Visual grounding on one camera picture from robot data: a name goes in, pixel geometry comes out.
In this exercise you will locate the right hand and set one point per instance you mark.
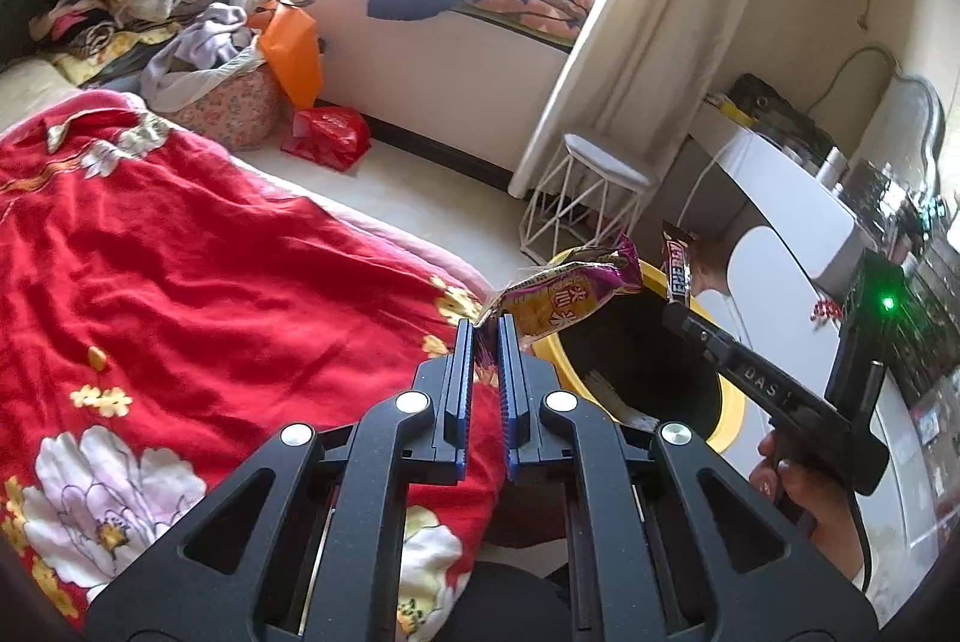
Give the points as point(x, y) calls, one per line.
point(835, 533)

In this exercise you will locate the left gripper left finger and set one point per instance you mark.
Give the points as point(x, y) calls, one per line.
point(458, 397)

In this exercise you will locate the white wire stool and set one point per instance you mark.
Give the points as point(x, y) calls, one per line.
point(593, 190)

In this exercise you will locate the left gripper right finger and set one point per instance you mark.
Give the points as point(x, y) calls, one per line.
point(520, 398)

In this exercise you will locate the floral laundry basket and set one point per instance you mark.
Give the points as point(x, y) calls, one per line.
point(239, 114)

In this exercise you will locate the yellow rim trash bin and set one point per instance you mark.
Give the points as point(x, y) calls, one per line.
point(626, 344)

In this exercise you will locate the white dresser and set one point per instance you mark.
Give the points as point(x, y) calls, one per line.
point(806, 249)

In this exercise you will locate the brown candy bar wrapper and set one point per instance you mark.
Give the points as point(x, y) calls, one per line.
point(678, 245)

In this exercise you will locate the orange paper bag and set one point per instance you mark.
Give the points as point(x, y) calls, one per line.
point(290, 46)

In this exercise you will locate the red floral quilt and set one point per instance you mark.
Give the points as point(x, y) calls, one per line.
point(166, 310)

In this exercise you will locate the cream curtain right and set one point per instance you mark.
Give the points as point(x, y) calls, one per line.
point(637, 74)

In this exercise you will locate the red bag on floor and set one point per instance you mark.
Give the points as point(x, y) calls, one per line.
point(332, 136)

